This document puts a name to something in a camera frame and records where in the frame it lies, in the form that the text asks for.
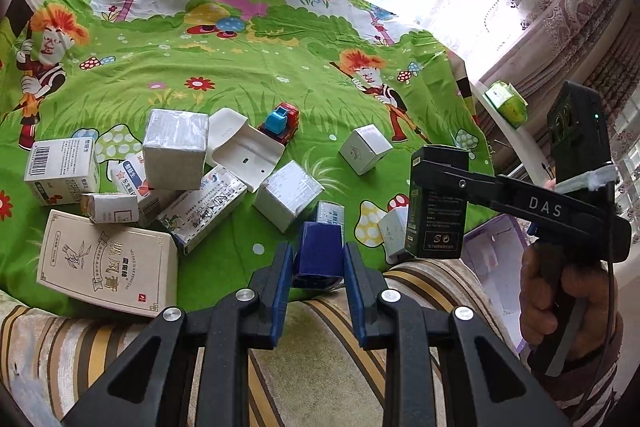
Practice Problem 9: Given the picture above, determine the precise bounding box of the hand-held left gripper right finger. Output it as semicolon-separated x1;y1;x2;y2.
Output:
342;243;571;427

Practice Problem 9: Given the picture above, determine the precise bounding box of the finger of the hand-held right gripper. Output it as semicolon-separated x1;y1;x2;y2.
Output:
412;157;501;210

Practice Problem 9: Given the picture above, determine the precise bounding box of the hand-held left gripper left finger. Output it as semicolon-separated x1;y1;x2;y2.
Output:
60;243;296;427

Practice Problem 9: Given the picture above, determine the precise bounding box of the dark green box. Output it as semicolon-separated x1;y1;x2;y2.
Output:
404;146;471;260

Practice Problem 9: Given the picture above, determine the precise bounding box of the white purple cardboard box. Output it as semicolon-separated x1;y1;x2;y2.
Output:
461;213;532;350

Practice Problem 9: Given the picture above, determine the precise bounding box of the person's right forearm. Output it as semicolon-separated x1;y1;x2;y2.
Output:
540;312;626;427

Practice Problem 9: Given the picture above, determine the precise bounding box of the person's right hand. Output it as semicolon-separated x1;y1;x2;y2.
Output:
519;239;622;358

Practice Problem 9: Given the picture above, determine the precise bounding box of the pale blue white box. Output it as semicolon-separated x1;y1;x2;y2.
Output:
377;206;412;259

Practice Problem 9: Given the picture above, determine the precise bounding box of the blue striped white box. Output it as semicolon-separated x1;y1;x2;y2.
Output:
315;201;347;229

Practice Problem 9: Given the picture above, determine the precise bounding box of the white round side table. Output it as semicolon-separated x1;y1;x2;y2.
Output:
479;119;553;182

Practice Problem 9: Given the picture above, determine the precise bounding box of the small white cube box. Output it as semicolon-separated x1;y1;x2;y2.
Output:
338;124;394;176

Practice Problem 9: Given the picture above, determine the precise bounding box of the green tissue pack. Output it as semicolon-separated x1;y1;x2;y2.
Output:
482;81;530;129

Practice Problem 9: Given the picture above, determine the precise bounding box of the long white medicine box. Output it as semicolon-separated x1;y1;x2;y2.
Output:
157;164;249;256

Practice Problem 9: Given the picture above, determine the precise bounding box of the striped sofa cover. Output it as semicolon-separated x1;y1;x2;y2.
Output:
0;257;551;427

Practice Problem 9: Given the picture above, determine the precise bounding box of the white plastic holder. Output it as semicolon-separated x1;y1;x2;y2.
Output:
206;108;286;194

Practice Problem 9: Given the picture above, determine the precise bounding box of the red blue toy car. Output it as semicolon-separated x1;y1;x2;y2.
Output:
257;103;301;146

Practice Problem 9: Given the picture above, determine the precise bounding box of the brown patterned curtain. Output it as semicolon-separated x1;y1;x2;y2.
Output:
477;0;640;218

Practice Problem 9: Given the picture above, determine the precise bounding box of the large grey cube box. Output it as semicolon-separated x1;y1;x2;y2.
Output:
142;109;210;192

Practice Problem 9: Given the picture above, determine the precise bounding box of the large beige box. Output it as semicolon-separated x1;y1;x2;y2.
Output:
39;209;179;319

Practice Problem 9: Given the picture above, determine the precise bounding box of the white blue medicine box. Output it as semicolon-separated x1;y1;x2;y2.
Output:
109;156;178;229

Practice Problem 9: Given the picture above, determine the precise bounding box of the small cream box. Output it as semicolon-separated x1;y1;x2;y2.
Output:
80;192;141;225

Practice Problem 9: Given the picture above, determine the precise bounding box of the green cartoon printed blanket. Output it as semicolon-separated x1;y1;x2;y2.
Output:
0;0;493;320

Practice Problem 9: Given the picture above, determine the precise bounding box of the white barcode box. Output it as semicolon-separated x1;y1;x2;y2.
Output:
24;138;102;208

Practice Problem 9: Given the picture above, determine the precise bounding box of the black cable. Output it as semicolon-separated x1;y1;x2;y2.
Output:
575;257;618;427

